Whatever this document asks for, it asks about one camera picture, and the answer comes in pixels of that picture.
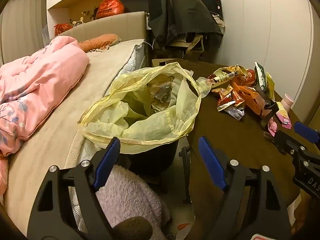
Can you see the yellow plastic trash bag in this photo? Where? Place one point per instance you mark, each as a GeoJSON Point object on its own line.
{"type": "Point", "coordinates": [155, 127]}

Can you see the pink floral duvet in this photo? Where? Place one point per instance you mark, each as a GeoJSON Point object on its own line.
{"type": "Point", "coordinates": [37, 80]}

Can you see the silver holographic wrapper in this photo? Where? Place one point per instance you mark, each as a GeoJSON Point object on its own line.
{"type": "Point", "coordinates": [236, 112]}

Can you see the chair with dark jacket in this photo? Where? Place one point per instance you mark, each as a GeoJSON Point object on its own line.
{"type": "Point", "coordinates": [180, 12]}

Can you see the pink caterpillar toy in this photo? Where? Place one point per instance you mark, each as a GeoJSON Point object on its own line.
{"type": "Point", "coordinates": [272, 127]}

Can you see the orange snack packet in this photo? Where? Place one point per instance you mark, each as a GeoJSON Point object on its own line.
{"type": "Point", "coordinates": [252, 97]}

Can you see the beige padded headboard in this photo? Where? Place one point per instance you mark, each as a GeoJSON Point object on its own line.
{"type": "Point", "coordinates": [112, 25]}

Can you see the beige office chair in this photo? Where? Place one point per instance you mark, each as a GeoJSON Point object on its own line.
{"type": "Point", "coordinates": [192, 43]}

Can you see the clear plastic lid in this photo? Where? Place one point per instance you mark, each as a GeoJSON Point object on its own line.
{"type": "Point", "coordinates": [205, 86]}

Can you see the black table leg frame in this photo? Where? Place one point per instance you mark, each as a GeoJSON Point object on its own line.
{"type": "Point", "coordinates": [185, 175]}

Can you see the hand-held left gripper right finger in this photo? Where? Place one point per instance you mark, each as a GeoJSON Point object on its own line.
{"type": "Point", "coordinates": [212, 165]}

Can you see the yellow snack packet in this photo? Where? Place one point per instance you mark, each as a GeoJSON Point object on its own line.
{"type": "Point", "coordinates": [270, 86]}

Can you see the beige clothes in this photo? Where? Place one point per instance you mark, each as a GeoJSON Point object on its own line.
{"type": "Point", "coordinates": [219, 21]}

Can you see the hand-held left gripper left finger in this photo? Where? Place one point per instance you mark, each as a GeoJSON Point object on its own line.
{"type": "Point", "coordinates": [108, 162]}

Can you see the dried flowers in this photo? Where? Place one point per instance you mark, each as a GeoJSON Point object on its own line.
{"type": "Point", "coordinates": [88, 13]}

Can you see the pink bottle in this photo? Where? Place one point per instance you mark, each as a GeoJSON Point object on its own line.
{"type": "Point", "coordinates": [287, 102]}

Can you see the bed with beige sheet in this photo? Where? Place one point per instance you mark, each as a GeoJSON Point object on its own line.
{"type": "Point", "coordinates": [82, 100]}

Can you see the brown tablecloth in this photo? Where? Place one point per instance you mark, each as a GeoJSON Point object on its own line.
{"type": "Point", "coordinates": [237, 135]}

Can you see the dark green snack packet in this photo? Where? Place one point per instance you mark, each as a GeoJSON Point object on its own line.
{"type": "Point", "coordinates": [262, 80]}

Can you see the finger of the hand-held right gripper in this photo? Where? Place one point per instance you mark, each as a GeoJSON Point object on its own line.
{"type": "Point", "coordinates": [285, 141]}
{"type": "Point", "coordinates": [306, 131]}

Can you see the pink snack packet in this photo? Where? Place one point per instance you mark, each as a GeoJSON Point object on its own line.
{"type": "Point", "coordinates": [285, 123]}

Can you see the brown fuzzy object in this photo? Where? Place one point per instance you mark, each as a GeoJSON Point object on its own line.
{"type": "Point", "coordinates": [132, 228]}

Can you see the beige vertical curtain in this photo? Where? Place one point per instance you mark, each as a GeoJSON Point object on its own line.
{"type": "Point", "coordinates": [22, 22]}

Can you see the white rabbit lamp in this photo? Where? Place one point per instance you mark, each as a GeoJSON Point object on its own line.
{"type": "Point", "coordinates": [78, 23]}

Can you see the large orange plastic bag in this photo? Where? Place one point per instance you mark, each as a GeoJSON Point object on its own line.
{"type": "Point", "coordinates": [110, 8]}

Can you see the red orange snack wrapper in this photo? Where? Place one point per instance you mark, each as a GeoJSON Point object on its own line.
{"type": "Point", "coordinates": [230, 100]}

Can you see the black trash bin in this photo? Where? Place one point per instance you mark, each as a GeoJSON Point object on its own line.
{"type": "Point", "coordinates": [150, 162]}

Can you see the orange ruffled pillow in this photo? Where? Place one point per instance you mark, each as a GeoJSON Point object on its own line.
{"type": "Point", "coordinates": [100, 41]}

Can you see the person's right forearm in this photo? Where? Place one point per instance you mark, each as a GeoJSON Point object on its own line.
{"type": "Point", "coordinates": [301, 212]}

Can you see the small orange plastic bag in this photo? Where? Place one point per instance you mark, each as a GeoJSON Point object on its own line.
{"type": "Point", "coordinates": [61, 28]}

